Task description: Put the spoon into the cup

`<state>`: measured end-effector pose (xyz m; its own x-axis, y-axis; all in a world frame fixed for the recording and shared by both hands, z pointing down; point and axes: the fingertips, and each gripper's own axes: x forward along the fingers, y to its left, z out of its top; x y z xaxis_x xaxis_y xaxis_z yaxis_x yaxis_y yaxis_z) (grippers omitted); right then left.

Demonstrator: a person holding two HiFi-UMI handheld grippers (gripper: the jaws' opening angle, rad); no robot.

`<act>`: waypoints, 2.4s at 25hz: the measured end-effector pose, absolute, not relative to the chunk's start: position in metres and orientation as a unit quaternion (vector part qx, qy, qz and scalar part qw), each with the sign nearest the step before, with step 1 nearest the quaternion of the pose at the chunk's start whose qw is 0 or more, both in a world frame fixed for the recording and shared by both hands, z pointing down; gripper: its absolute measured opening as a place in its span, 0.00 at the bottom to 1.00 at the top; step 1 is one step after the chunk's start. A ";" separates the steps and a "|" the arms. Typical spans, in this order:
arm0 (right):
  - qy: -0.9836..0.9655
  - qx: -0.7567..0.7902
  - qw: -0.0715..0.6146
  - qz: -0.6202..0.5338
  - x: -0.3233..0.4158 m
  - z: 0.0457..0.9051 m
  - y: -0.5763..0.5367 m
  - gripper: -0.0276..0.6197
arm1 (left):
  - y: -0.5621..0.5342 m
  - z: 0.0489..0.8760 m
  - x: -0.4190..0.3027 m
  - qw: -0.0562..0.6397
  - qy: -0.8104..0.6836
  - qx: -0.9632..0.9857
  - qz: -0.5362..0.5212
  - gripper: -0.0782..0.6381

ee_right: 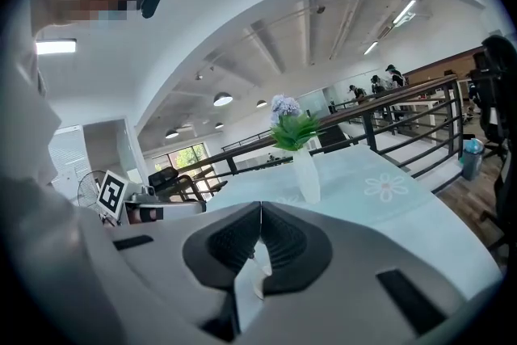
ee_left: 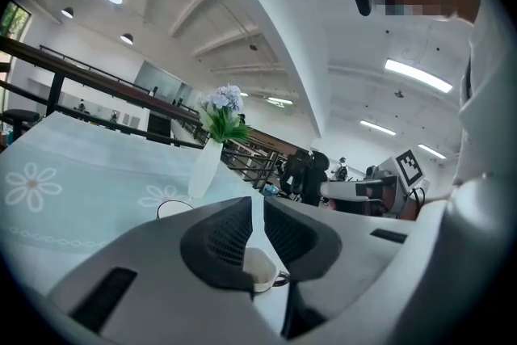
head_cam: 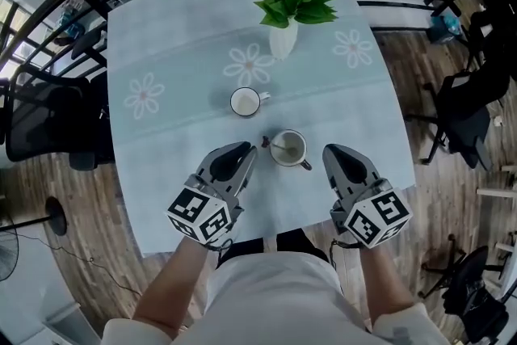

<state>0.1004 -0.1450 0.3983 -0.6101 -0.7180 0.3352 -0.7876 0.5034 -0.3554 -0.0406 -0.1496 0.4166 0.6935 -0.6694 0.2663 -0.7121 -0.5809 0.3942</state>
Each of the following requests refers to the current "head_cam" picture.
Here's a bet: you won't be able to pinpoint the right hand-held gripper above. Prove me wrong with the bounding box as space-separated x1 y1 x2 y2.
322 143 414 250

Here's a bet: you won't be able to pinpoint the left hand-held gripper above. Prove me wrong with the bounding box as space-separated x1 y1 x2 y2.
166 141 259 245

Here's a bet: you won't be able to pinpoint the white mug with spoon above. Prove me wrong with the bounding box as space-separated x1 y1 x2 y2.
268 128 313 171

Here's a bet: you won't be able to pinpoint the person's left forearm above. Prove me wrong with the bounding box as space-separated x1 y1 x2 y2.
132 236 221 336

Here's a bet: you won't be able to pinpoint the person's right forearm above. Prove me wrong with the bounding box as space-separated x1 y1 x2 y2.
357 244 417 326

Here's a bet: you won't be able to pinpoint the white enamel mug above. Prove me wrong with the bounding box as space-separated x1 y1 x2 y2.
229 86 271 120

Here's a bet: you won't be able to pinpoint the person's dark trousers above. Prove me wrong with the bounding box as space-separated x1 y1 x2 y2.
217 228 330 267

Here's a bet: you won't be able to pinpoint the pale blue floral tablecloth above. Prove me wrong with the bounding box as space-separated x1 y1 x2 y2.
105 0 417 255

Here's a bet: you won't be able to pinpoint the person's white shirt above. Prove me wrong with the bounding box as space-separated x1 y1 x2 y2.
100 250 452 345

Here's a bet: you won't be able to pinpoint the black mesh office chair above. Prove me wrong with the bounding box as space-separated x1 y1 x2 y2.
468 0 517 74
422 234 517 343
0 68 116 170
406 70 514 170

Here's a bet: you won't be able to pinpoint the white ribbed vase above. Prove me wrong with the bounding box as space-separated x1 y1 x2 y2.
268 22 300 61

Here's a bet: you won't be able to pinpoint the white wooden rack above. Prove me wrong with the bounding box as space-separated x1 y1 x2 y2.
476 163 517 199

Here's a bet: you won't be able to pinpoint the bin with blue bag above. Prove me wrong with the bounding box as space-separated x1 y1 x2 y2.
427 14 461 45

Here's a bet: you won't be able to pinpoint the black standing fan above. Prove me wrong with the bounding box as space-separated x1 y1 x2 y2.
0 196 68 284

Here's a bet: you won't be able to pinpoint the black round stool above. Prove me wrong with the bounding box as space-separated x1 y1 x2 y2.
70 27 108 57

